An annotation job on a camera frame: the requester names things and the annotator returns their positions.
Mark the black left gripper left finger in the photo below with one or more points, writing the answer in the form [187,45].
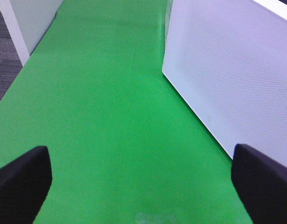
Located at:
[24,185]

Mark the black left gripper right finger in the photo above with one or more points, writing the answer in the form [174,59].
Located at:
[261,184]

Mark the white partition panel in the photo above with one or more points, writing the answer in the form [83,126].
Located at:
[27,22]

